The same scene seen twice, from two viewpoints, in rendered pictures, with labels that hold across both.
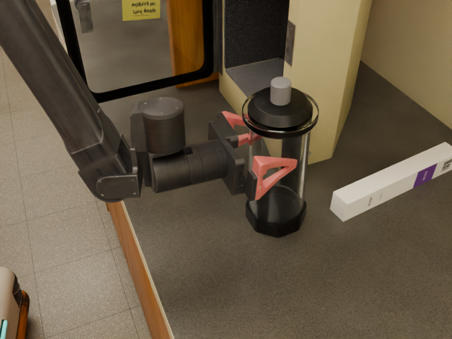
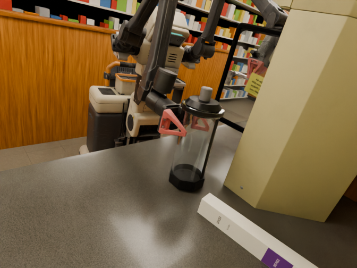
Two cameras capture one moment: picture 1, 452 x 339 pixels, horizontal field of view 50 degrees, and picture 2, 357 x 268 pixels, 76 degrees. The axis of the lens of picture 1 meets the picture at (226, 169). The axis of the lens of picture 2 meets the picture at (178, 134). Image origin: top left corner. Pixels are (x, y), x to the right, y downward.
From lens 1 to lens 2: 0.66 m
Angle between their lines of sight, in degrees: 55
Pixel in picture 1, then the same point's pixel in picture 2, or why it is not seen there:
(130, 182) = (142, 92)
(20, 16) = (159, 19)
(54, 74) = (154, 42)
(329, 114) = (262, 170)
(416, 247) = (193, 257)
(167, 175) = (150, 98)
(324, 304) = (126, 200)
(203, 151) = (167, 101)
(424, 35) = not seen: outside the picture
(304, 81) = (253, 130)
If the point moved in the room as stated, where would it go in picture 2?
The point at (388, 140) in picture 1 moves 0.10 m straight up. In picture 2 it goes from (306, 246) to (328, 215)
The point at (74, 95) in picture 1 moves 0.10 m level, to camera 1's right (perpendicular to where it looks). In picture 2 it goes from (153, 52) to (162, 59)
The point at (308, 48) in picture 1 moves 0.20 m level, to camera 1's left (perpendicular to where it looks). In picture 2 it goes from (262, 108) to (222, 84)
